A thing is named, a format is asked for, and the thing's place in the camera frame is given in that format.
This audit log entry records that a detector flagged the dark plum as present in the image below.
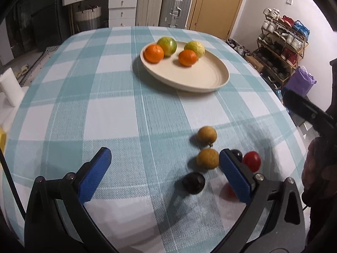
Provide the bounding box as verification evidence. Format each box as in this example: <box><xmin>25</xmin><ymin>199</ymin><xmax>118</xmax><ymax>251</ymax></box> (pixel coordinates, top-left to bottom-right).
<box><xmin>231</xmin><ymin>149</ymin><xmax>243</xmax><ymax>162</ymax></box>
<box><xmin>182</xmin><ymin>172</ymin><xmax>206</xmax><ymax>195</ymax></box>

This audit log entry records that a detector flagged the shoe rack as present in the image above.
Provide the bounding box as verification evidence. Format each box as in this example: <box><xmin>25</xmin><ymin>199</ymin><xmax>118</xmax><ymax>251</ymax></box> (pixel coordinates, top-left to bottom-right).
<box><xmin>253</xmin><ymin>8</ymin><xmax>310</xmax><ymax>90</ymax></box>

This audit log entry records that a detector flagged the orange mandarin right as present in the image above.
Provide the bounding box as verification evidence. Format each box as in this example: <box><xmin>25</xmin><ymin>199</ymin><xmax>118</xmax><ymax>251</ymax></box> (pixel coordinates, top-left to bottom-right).
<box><xmin>178</xmin><ymin>50</ymin><xmax>198</xmax><ymax>67</ymax></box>

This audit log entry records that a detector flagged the right hand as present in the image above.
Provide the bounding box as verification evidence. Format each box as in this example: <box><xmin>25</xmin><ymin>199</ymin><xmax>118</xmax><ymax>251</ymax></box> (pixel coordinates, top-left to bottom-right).
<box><xmin>302</xmin><ymin>137</ymin><xmax>336</xmax><ymax>197</ymax></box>

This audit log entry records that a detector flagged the orange mandarin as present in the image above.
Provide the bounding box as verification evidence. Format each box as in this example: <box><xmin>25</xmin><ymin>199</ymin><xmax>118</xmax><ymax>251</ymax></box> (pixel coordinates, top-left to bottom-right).
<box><xmin>178</xmin><ymin>50</ymin><xmax>198</xmax><ymax>67</ymax></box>
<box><xmin>143</xmin><ymin>44</ymin><xmax>164</xmax><ymax>63</ymax></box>

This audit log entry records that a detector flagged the orange mandarin left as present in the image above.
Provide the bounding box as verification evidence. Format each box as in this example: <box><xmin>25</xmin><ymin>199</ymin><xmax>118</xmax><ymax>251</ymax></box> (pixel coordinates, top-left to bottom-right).
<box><xmin>143</xmin><ymin>44</ymin><xmax>164</xmax><ymax>63</ymax></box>

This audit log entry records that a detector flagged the purple bag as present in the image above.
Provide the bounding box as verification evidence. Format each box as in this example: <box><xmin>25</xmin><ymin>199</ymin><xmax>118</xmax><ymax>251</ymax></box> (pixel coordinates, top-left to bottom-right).
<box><xmin>285</xmin><ymin>66</ymin><xmax>316</xmax><ymax>97</ymax></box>

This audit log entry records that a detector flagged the yellow green citrus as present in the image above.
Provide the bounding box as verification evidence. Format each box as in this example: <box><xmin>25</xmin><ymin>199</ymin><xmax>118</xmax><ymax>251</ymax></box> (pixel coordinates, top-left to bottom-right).
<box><xmin>184</xmin><ymin>41</ymin><xmax>206</xmax><ymax>58</ymax></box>

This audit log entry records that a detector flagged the checked teal tablecloth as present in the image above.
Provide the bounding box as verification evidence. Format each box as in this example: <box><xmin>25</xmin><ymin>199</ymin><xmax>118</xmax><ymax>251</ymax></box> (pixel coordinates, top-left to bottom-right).
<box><xmin>5</xmin><ymin>27</ymin><xmax>306</xmax><ymax>252</ymax></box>

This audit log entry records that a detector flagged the silver suitcase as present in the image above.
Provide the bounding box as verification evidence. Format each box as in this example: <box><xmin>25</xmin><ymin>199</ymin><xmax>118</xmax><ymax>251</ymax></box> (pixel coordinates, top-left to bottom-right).
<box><xmin>159</xmin><ymin>0</ymin><xmax>191</xmax><ymax>29</ymax></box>

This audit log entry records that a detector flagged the beige suitcase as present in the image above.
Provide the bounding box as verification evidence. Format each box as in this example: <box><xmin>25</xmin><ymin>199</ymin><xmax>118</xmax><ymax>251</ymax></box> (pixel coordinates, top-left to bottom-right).
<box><xmin>135</xmin><ymin>0</ymin><xmax>162</xmax><ymax>26</ymax></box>

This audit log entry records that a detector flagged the white paper roll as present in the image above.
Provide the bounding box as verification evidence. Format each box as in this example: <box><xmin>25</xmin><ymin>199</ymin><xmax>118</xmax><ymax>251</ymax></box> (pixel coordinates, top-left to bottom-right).
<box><xmin>0</xmin><ymin>67</ymin><xmax>25</xmax><ymax>107</ymax></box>

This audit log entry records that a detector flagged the green orange citrus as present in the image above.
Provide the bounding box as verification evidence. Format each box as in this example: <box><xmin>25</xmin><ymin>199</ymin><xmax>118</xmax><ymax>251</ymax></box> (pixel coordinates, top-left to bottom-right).
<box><xmin>157</xmin><ymin>37</ymin><xmax>177</xmax><ymax>57</ymax></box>

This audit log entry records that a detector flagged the wooden door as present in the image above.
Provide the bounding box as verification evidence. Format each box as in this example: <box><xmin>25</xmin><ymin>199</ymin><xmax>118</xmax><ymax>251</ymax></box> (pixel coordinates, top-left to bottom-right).
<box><xmin>187</xmin><ymin>0</ymin><xmax>243</xmax><ymax>39</ymax></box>

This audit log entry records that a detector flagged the woven laundry basket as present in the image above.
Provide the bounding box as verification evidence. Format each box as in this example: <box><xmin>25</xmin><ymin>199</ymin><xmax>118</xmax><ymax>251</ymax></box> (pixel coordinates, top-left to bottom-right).
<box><xmin>75</xmin><ymin>6</ymin><xmax>102</xmax><ymax>32</ymax></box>

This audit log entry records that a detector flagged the red cherry tomato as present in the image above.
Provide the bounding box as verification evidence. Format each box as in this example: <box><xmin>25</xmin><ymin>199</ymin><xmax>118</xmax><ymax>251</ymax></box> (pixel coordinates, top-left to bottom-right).
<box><xmin>220</xmin><ymin>183</ymin><xmax>237</xmax><ymax>201</ymax></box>
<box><xmin>242</xmin><ymin>151</ymin><xmax>262</xmax><ymax>172</ymax></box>

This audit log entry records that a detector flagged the cream round plate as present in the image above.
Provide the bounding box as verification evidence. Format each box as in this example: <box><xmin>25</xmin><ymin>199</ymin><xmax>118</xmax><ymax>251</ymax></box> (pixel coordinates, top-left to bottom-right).
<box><xmin>139</xmin><ymin>41</ymin><xmax>230</xmax><ymax>93</ymax></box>

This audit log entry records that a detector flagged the yellow object at table edge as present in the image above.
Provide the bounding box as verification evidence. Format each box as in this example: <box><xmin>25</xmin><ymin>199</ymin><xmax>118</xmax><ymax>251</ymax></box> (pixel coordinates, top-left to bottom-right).
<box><xmin>0</xmin><ymin>127</ymin><xmax>7</xmax><ymax>153</ymax></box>

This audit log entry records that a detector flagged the brown longan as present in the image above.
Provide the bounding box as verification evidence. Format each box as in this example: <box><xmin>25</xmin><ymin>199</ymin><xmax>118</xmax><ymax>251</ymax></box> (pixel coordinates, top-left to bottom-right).
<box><xmin>196</xmin><ymin>148</ymin><xmax>219</xmax><ymax>170</ymax></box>
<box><xmin>197</xmin><ymin>126</ymin><xmax>218</xmax><ymax>147</ymax></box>

